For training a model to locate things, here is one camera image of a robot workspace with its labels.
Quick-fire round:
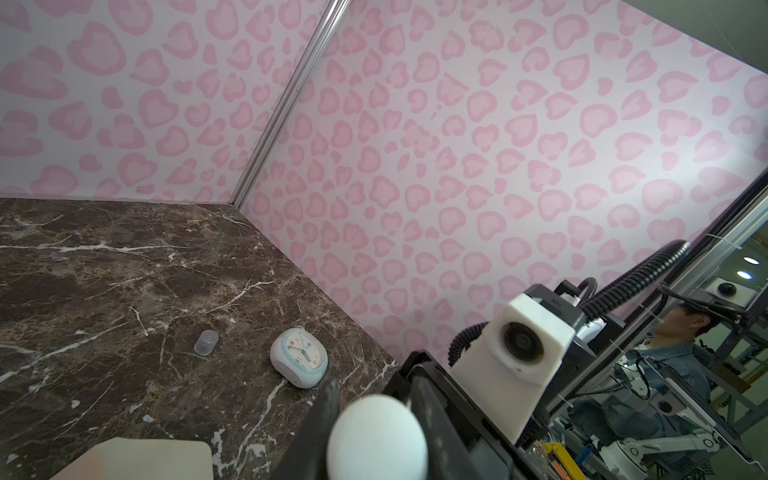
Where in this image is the peach pink envelope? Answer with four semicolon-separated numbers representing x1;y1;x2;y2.
53;438;214;480

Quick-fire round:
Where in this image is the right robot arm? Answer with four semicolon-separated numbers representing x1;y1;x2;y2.
384;240;691;479

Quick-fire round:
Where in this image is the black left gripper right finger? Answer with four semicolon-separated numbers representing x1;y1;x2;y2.
410;375;498;479

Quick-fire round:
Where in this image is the person in background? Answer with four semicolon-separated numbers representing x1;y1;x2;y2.
568;302;720;445

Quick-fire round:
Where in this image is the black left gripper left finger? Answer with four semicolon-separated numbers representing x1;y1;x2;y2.
270;379;341;480

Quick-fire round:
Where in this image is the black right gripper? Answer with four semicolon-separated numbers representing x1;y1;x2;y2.
383;350;545;479

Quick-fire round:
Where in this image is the white round clock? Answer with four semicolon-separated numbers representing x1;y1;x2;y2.
270;328;329;390

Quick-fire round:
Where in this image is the white glue stick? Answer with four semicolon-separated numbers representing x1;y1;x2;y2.
326;395;429;480

